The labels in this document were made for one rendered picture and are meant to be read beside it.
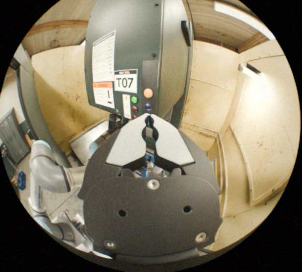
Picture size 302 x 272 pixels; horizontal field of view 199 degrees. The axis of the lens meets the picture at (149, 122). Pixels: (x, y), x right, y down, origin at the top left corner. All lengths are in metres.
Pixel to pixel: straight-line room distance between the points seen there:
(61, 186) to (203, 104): 1.42
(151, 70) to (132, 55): 0.08
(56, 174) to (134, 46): 0.43
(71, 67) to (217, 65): 1.91
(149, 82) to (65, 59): 1.36
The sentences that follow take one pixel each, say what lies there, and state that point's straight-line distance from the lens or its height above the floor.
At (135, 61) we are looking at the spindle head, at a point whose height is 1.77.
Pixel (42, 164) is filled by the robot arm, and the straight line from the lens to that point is 0.35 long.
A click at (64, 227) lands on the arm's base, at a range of 0.75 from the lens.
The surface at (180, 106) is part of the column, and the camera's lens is 0.94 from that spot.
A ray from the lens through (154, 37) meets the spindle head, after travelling 0.25.
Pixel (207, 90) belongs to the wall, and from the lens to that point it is 1.26.
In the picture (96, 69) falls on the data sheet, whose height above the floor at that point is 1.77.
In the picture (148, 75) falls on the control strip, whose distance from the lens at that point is 0.24.
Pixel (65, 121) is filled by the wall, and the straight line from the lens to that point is 1.50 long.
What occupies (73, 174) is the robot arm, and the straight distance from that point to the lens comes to 0.35.
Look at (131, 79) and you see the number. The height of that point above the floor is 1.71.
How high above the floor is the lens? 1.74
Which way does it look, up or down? 32 degrees down
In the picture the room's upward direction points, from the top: 3 degrees clockwise
